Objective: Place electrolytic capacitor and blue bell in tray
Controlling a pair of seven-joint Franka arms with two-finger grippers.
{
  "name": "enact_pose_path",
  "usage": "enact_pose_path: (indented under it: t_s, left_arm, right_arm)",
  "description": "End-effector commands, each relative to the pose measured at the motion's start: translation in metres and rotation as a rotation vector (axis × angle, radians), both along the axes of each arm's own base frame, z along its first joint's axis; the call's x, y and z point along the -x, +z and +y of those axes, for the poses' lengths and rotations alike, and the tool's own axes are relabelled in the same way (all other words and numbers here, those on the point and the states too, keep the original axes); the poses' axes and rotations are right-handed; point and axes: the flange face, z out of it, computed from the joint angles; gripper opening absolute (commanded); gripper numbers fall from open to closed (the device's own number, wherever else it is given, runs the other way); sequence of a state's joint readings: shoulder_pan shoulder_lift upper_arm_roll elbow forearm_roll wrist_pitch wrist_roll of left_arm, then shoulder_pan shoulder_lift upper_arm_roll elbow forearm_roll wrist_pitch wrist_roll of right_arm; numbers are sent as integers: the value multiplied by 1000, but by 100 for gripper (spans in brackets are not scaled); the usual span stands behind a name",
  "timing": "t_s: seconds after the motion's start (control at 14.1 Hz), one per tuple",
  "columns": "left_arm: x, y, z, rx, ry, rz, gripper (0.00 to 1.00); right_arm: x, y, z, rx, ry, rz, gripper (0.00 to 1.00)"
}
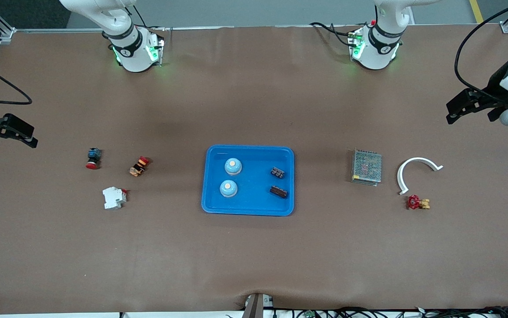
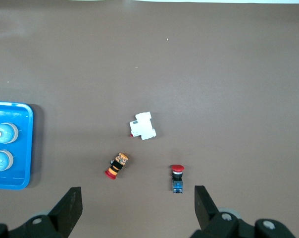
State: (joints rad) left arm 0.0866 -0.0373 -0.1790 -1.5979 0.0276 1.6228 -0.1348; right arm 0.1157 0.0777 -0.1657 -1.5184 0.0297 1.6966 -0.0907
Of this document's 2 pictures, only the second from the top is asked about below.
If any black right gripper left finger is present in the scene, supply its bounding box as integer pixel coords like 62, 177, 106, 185
8, 186, 83, 238

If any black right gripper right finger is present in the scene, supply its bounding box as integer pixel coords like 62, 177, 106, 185
190, 185, 258, 238

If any blue desk bell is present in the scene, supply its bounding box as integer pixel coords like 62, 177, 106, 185
0, 149, 14, 172
0, 122, 18, 144

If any blue plastic tray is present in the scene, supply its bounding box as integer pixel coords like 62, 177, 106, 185
0, 100, 34, 191

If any orange red emergency button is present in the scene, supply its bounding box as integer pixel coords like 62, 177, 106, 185
104, 153, 129, 179

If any white circuit breaker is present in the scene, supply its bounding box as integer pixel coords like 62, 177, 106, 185
129, 111, 157, 141

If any red pushbutton blue switch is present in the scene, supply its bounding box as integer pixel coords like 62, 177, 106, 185
170, 164, 185, 194

